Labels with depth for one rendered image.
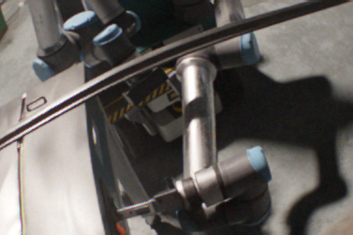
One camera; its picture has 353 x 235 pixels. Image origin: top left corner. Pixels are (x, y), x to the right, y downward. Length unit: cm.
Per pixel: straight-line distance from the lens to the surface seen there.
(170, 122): 232
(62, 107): 153
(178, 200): 122
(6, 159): 153
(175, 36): 228
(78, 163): 134
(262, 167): 124
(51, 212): 126
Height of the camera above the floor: 154
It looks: 37 degrees down
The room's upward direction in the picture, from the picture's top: 23 degrees counter-clockwise
